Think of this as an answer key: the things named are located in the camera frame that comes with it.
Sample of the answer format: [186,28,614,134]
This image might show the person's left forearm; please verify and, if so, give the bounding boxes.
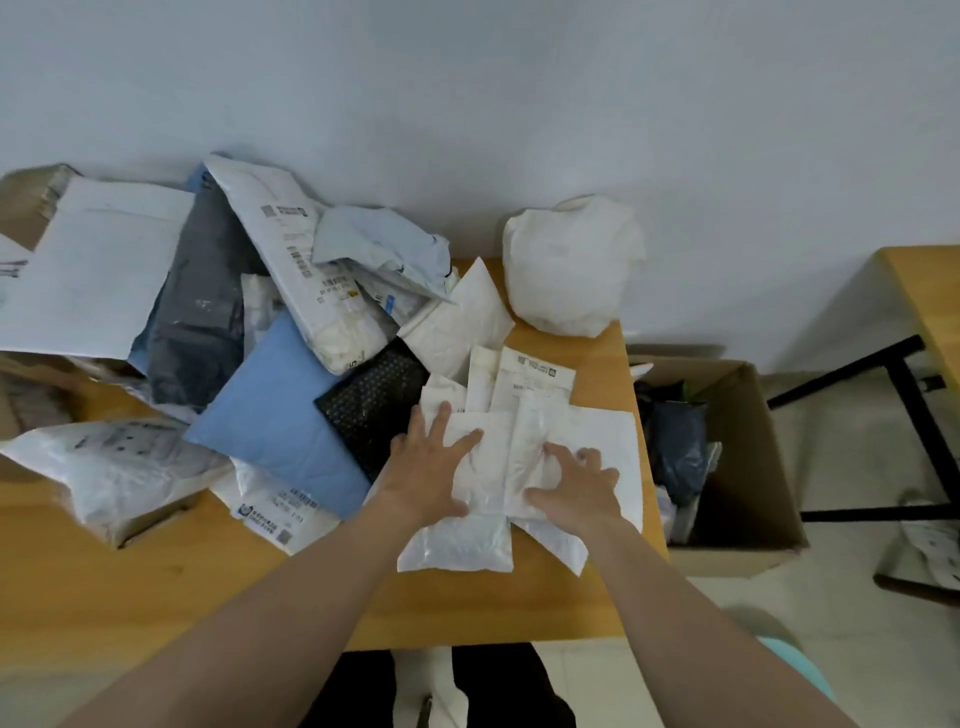
[59,498,421,728]

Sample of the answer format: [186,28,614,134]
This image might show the large white plastic bag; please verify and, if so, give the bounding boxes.
[502,194,646,339]

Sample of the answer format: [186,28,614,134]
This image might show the person's black trousers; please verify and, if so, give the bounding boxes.
[299,643,579,728]

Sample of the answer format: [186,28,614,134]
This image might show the stack of cardboard boxes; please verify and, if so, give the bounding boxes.
[0,163,200,553]

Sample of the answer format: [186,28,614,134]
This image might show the teal round stool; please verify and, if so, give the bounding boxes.
[757,635,838,706]

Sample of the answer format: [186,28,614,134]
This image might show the person's left hand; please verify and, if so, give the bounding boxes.
[371,401,485,526]

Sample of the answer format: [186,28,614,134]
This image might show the person's right forearm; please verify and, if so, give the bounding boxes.
[577,517,856,728]

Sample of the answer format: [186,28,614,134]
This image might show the wooden desk with black legs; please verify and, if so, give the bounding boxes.
[766,245,960,526]

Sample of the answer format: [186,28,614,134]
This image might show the dark blue plastic bag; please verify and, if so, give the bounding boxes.
[633,378,723,545]

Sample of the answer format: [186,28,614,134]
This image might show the wooden table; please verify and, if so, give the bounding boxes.
[0,258,669,673]

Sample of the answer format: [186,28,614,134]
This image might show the pile of white mailers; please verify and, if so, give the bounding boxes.
[0,153,519,558]

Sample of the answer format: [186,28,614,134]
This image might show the person's right hand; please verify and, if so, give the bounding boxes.
[522,440,624,538]

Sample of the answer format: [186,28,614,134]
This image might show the brown cardboard box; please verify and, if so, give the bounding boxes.
[628,358,810,579]

